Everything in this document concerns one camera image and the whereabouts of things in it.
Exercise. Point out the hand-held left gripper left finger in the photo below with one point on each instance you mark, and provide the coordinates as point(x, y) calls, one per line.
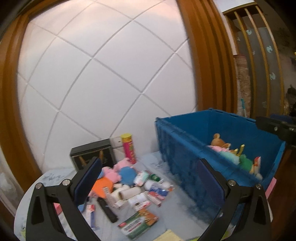
point(89, 180)

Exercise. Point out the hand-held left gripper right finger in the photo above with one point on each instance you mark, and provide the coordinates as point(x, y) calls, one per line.
point(209, 183)

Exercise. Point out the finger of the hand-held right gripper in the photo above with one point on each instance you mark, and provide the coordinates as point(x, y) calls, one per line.
point(275, 128)

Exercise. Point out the blue plastic storage bin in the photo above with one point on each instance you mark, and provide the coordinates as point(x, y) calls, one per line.
point(185, 143)

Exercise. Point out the pink pig plush orange dress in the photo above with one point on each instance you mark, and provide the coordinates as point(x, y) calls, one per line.
point(101, 186)

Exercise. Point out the white barcode tube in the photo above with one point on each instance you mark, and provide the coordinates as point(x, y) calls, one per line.
point(106, 192)

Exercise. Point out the black gift box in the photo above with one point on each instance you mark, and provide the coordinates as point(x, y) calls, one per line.
point(87, 153)

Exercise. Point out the white blue small packet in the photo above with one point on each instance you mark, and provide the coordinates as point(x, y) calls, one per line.
point(89, 213)

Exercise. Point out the teal plush toy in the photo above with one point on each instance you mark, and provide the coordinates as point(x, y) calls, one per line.
point(229, 156)

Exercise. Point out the black remote control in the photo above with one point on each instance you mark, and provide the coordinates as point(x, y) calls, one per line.
point(107, 208)

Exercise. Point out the small pink pig plush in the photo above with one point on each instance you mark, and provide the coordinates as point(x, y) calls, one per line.
point(215, 148)

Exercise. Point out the white bandage roll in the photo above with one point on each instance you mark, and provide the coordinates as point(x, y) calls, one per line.
point(124, 193)

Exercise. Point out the pink pig plush blue dress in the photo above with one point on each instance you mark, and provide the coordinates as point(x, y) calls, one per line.
point(127, 175)

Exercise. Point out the pink tissue pack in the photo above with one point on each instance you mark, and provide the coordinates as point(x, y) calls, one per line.
point(57, 208)

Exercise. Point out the green plush toy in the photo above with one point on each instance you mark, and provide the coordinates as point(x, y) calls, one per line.
point(246, 163)

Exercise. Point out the brown bear plush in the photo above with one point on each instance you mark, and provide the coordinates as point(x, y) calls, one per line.
point(219, 140)

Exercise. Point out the blue white box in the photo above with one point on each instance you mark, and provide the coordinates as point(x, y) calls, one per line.
point(159, 190)

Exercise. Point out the red yellow snack can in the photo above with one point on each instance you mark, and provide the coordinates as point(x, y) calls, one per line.
point(128, 148)

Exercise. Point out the white green tube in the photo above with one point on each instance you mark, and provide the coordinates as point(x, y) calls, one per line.
point(141, 178)

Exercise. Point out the green cap bottle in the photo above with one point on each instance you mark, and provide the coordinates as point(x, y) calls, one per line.
point(155, 177)

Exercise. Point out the red white small box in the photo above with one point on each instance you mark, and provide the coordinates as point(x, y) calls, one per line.
point(141, 205)

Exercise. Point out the rolled patterned rug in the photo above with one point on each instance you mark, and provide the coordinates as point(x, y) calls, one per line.
point(241, 81)

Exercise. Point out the white bottle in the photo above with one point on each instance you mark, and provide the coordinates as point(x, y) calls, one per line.
point(150, 185)

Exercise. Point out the pink towel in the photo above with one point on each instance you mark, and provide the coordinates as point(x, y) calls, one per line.
point(271, 187)

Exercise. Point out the green white medicine box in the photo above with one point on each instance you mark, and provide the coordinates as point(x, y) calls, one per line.
point(134, 227)

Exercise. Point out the yellow paper booklet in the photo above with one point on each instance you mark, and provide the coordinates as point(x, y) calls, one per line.
point(167, 236)

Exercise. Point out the wooden slatted railing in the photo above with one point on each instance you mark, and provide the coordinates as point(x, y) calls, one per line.
point(266, 58)

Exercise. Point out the white padded headboard panel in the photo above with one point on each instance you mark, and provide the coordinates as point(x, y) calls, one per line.
point(104, 69)

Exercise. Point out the white wall socket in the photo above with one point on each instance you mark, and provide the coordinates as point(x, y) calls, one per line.
point(115, 141)

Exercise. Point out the brown wooden frame post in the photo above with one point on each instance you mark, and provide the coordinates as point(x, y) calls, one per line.
point(208, 58)
point(11, 104)

